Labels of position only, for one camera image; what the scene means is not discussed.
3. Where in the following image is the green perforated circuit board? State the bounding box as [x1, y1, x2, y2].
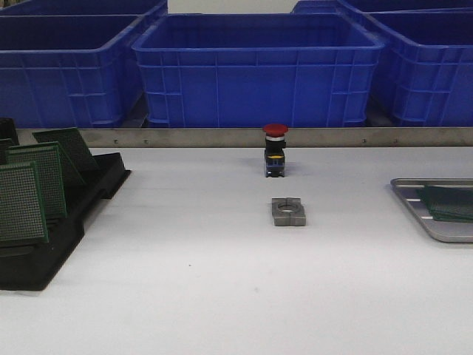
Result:
[414, 187, 473, 223]

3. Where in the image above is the rear green perforated board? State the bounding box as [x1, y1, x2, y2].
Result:
[33, 128, 99, 187]

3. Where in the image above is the silver metal tray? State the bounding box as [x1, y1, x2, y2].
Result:
[390, 178, 472, 243]

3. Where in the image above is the front green perforated board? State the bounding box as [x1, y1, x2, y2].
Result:
[1, 161, 49, 246]

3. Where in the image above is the black circuit board rack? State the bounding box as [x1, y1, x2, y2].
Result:
[1, 118, 130, 291]

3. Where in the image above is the red emergency stop button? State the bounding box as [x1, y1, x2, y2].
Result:
[263, 124, 288, 178]

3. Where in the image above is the grey metal clamp block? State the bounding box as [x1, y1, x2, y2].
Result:
[271, 197, 307, 227]

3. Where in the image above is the centre blue plastic crate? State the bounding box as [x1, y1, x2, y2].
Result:
[133, 14, 383, 128]

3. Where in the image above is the blue plastic crate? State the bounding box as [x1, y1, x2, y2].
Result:
[133, 14, 383, 128]
[364, 10, 473, 128]
[1, 15, 145, 128]

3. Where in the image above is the far right blue crate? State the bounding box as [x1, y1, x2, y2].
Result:
[291, 0, 472, 14]

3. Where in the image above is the left blue plastic crate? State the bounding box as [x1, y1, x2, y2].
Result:
[1, 15, 145, 128]

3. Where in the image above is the right blue plastic crate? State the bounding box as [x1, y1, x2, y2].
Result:
[364, 10, 473, 128]

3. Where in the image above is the far left blue crate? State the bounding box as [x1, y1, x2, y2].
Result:
[1, 0, 168, 16]

